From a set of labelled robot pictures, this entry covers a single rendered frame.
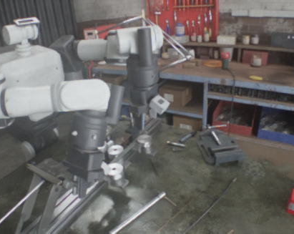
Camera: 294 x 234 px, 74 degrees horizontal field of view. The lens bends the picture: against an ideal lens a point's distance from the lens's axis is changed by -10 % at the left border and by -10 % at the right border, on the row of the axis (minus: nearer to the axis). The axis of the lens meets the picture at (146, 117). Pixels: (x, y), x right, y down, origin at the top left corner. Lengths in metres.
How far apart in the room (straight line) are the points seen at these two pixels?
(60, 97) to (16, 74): 0.35
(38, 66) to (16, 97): 0.34
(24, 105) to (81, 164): 0.19
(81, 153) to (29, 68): 0.43
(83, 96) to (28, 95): 0.13
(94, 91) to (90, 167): 0.17
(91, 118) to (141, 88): 0.19
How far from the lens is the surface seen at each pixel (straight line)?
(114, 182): 0.62
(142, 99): 0.60
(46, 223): 0.58
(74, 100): 0.48
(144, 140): 0.72
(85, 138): 0.50
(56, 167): 0.56
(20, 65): 0.83
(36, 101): 0.52
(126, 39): 0.56
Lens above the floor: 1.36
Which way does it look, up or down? 27 degrees down
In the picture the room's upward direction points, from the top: 5 degrees counter-clockwise
